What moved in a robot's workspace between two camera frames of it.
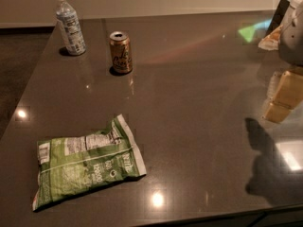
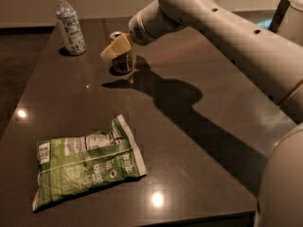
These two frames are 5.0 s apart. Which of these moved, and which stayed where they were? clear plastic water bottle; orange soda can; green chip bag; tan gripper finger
Moved: tan gripper finger
Stayed: clear plastic water bottle; orange soda can; green chip bag
